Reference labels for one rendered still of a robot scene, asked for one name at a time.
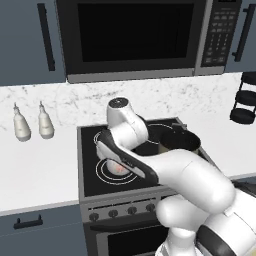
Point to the dark pot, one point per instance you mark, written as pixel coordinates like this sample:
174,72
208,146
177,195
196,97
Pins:
181,141

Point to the black oven door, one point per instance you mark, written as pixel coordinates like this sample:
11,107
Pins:
133,241

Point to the black stove knob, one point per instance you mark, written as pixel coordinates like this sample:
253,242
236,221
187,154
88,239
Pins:
132,210
113,213
94,217
150,207

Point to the white bottle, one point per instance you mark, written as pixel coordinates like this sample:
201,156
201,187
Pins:
22,128
46,126

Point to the blue-grey drawer front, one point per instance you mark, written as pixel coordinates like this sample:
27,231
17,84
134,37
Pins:
53,220

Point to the black and silver microwave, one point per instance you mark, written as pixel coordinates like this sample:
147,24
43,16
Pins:
213,33

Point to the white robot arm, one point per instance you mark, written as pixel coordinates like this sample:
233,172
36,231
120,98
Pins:
196,186

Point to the blue-grey cupboard door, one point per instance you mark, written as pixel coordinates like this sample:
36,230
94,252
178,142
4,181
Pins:
250,50
20,40

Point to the black hob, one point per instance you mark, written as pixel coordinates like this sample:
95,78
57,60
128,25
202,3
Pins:
90,160

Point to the black microwave door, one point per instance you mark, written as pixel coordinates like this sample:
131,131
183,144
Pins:
133,33

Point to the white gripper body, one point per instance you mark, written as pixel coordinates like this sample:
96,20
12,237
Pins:
116,167

